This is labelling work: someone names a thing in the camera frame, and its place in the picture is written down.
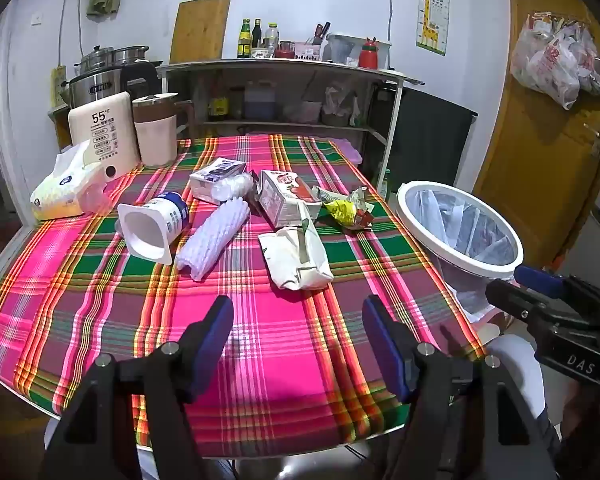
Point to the clear plastic bottle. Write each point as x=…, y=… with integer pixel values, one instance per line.
x=271, y=37

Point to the white trash bin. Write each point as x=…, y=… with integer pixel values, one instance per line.
x=415, y=220

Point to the clear plastic bag of items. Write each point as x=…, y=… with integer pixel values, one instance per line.
x=595, y=65

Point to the green bottle on floor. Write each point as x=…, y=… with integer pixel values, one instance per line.
x=385, y=187

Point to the pink plastic basket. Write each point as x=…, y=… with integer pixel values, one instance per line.
x=307, y=51

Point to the red bottle with antlers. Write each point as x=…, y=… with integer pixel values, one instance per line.
x=367, y=55

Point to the white yogurt cup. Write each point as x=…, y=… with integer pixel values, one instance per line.
x=152, y=225

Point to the yellow-labelled shelf bottle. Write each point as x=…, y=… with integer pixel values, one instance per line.
x=218, y=105

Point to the strawberry milk carton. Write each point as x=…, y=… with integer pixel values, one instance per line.
x=282, y=200

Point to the white foam fruit net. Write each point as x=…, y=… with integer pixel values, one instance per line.
x=212, y=240

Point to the clear plastic container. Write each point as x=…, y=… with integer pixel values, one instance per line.
x=347, y=47

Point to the white tissue pack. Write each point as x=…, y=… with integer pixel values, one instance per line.
x=65, y=185

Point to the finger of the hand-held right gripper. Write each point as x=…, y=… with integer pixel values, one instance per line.
x=537, y=277
x=515, y=302

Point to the translucent purple jug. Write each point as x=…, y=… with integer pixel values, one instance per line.
x=258, y=102

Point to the crumpled clear plastic bag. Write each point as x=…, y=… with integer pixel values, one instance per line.
x=235, y=187

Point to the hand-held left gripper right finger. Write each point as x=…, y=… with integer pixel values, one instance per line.
x=385, y=347

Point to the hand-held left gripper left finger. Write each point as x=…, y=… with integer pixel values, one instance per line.
x=215, y=340

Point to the white red-printed plastic bag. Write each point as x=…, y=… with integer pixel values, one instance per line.
x=545, y=65

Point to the steel steamer pot with lid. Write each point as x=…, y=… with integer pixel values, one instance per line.
x=96, y=57

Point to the white wall switch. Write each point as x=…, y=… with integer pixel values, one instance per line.
x=37, y=18

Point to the black cabinet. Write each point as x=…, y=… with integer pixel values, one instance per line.
x=425, y=135

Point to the white crumpled plastic bag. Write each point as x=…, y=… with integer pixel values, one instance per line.
x=337, y=102

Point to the wooden door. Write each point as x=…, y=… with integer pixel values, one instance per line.
x=530, y=160

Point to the kitchen knife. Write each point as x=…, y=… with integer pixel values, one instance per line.
x=322, y=32

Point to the pink lidded storage box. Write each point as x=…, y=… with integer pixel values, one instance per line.
x=347, y=150

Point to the yellow power strip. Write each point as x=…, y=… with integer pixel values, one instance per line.
x=58, y=85

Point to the wooden cutting board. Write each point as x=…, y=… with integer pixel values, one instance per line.
x=200, y=30

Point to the dark sauce bottle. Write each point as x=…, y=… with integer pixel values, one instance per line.
x=257, y=35

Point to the translucent bin liner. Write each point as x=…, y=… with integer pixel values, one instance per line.
x=460, y=225

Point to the giraffe wall poster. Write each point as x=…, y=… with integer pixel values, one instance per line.
x=432, y=15

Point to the purple printed box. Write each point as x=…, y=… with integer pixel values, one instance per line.
x=212, y=175

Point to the white pouch with green print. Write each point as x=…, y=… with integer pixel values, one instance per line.
x=292, y=260

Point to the green bottle with yellow label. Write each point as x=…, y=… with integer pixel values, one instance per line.
x=243, y=42

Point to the pink jug with brown lid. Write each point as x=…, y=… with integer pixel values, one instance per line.
x=155, y=135

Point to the yellow snack wrapper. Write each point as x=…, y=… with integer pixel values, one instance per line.
x=340, y=210

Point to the pink green plaid tablecloth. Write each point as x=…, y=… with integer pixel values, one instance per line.
x=280, y=335

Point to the white metal shelf unit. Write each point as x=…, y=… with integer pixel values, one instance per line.
x=290, y=65

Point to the pale pink bucket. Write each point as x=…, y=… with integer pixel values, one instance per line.
x=302, y=111

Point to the stainless steel electric kettle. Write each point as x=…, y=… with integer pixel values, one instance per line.
x=92, y=89

